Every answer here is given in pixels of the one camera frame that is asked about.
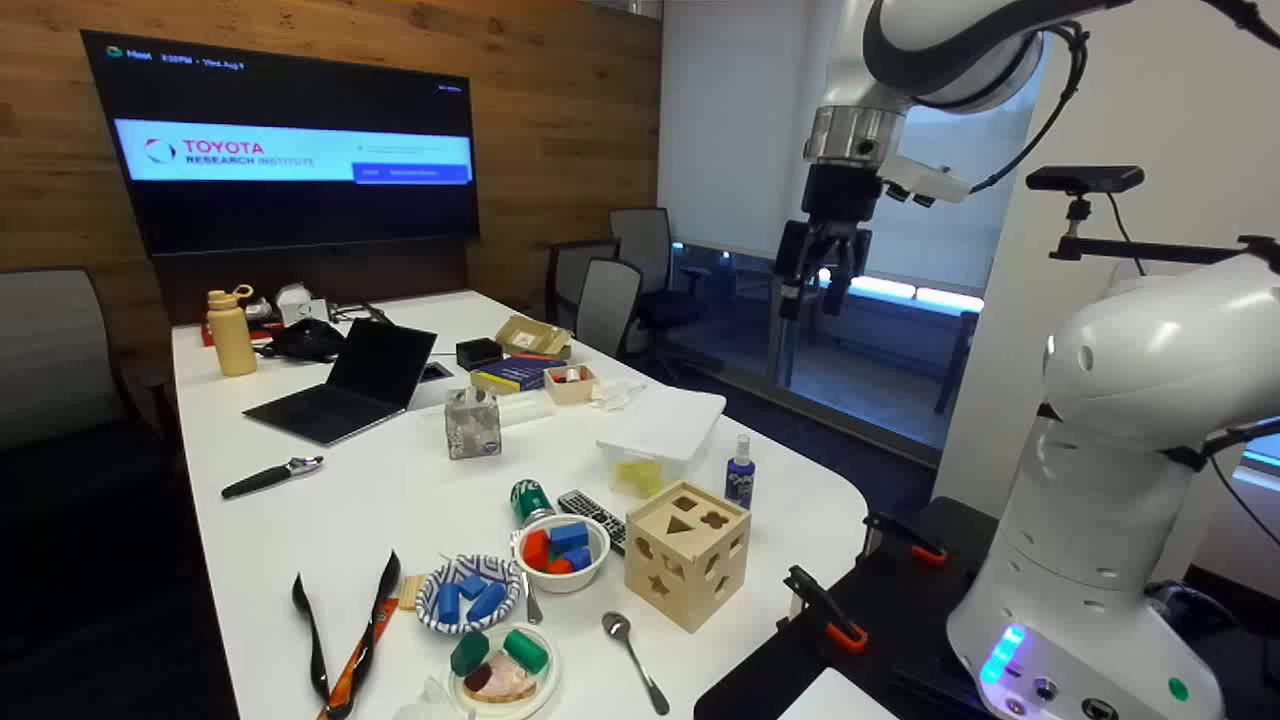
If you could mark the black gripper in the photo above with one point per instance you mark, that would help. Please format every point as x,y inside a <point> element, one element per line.
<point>843,201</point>

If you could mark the grey black remote control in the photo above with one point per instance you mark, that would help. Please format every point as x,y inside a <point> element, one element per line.
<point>592,518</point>

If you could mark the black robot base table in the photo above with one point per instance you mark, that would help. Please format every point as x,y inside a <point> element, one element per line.
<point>895,603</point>

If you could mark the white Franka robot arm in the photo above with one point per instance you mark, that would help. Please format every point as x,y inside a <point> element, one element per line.
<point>1121,401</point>

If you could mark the grey mesh office chair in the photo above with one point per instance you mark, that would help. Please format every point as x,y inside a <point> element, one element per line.
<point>611,311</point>
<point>577,282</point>
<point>647,247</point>

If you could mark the small bottle blue label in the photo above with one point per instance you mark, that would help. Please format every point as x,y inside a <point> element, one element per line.
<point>737,478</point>

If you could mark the white plastic lid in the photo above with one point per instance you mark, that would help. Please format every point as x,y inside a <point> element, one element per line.
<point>662,425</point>

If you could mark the clear plastic container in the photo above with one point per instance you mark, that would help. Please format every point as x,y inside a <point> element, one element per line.
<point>637,478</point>

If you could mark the small wooden tray box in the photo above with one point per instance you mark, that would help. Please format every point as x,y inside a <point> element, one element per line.
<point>568,385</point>

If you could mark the black orange clamp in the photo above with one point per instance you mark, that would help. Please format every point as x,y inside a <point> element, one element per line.
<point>910,540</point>
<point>827,608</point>

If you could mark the flat cardboard box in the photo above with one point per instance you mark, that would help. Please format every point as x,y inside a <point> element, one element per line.
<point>533,336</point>

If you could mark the wooden shape sorter box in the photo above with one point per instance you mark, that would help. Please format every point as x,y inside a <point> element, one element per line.
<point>684,557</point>

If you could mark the blue purple flat box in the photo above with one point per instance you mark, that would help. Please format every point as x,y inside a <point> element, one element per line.
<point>516,372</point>

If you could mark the small black box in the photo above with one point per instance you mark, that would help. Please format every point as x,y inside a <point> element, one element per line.
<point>476,354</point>

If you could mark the blue foam block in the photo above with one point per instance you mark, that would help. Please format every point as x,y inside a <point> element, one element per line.
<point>568,540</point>

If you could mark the green soda can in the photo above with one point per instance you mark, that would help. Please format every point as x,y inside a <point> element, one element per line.
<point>529,501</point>

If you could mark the red foam block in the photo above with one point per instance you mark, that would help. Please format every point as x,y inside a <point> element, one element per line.
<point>539,550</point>

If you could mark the white bowl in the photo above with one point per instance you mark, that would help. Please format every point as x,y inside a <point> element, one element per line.
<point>561,577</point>

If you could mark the metal spoon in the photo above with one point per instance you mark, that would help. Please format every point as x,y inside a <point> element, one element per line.
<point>635,651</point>

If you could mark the white paper sheet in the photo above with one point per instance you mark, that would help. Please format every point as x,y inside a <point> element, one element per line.
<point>838,697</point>

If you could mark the small blue block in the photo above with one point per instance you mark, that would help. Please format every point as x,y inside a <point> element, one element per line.
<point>471,593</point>

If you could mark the green toy food piece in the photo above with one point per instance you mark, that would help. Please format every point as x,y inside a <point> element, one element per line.
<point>471,653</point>
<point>526,651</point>

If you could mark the black open laptop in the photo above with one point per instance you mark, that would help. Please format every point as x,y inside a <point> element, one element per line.
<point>358,380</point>

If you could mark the bowl of colourful toys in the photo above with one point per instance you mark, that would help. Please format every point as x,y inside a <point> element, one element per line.
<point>471,618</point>

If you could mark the pink toy food piece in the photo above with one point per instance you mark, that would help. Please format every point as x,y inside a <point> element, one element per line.
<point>500,681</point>

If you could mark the small wooden piece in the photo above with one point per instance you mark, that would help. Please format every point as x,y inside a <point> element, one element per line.
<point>409,593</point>

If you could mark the black cloth bag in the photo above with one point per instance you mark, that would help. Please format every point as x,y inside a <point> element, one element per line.
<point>304,340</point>

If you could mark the white plate with toy food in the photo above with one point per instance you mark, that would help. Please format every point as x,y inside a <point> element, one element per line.
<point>505,706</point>

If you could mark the black marker pen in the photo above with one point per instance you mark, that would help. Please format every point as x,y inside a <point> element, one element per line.
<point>266,478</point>

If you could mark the yellow water bottle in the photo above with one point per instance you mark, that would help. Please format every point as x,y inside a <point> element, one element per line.
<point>233,336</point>

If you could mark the large grey office chair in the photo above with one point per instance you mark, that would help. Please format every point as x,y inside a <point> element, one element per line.
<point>55,354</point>

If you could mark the black camera on stand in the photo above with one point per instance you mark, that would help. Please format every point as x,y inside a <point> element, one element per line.
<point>1084,177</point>

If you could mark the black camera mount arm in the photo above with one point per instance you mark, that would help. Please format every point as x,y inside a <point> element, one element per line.
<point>1147,250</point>

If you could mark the wall mounted TV screen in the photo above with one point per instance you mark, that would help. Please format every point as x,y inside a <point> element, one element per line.
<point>285,145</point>

